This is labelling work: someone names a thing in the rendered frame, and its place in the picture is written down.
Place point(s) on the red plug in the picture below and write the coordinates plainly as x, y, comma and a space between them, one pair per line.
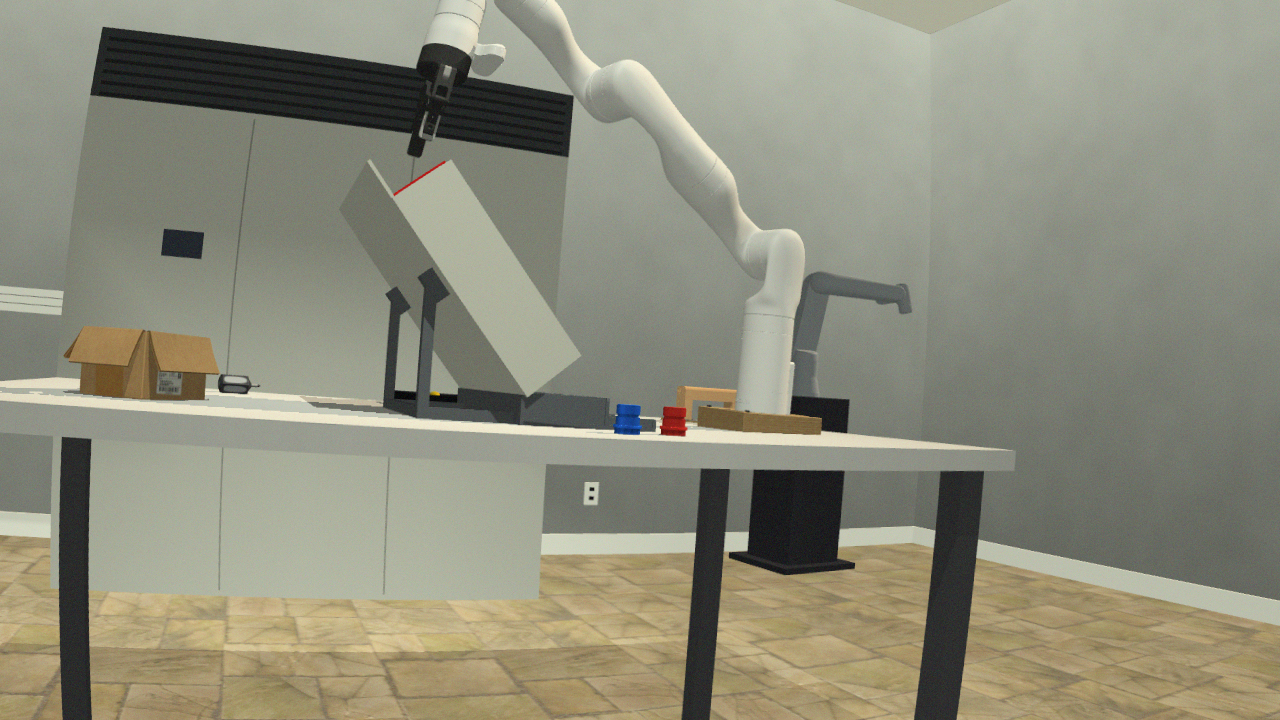
673, 423

